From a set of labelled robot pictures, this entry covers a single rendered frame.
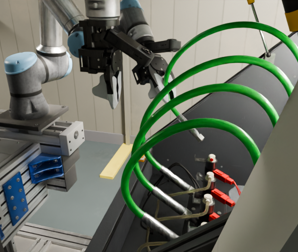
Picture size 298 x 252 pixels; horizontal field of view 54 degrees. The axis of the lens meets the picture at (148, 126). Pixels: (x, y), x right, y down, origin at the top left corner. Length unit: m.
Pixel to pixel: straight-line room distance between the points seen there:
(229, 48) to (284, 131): 2.35
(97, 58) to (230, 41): 2.01
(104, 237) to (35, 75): 0.68
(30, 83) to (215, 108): 0.68
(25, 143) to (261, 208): 1.06
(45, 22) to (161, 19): 1.58
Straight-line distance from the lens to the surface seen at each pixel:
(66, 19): 0.93
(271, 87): 1.00
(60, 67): 1.25
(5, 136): 1.31
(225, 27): 0.71
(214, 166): 0.73
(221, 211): 0.79
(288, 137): 0.27
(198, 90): 0.49
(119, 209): 0.82
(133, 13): 0.94
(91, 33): 0.69
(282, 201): 0.24
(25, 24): 3.24
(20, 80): 1.17
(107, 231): 0.77
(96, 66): 0.69
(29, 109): 1.20
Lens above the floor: 1.48
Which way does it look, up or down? 25 degrees down
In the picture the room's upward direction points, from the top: straight up
